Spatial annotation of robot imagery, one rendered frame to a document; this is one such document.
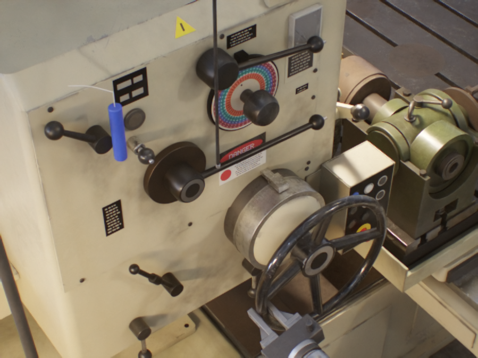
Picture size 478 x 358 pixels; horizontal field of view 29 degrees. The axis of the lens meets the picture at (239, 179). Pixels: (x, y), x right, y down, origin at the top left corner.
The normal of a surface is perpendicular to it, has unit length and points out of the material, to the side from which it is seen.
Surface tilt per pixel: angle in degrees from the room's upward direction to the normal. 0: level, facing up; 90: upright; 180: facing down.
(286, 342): 14
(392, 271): 90
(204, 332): 0
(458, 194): 90
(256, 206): 35
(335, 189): 90
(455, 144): 90
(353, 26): 0
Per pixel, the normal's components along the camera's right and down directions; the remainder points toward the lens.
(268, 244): 0.13, 0.58
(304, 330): -0.20, -0.60
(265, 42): 0.59, 0.56
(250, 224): -0.68, -0.04
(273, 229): 0.24, 0.37
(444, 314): -0.80, 0.41
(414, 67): 0.00, -0.72
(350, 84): -0.47, -0.35
